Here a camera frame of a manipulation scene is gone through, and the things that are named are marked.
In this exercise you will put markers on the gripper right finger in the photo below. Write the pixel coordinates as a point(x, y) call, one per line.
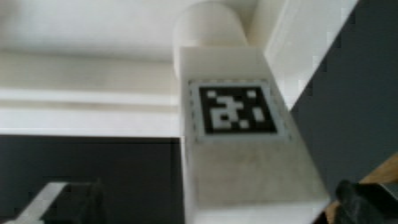
point(369, 203)

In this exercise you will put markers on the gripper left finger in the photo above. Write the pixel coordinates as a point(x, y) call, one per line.
point(67, 204)

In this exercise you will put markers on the white leg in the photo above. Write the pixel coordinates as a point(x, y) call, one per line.
point(251, 180)

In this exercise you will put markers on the white square tabletop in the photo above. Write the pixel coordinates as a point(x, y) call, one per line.
point(88, 82)

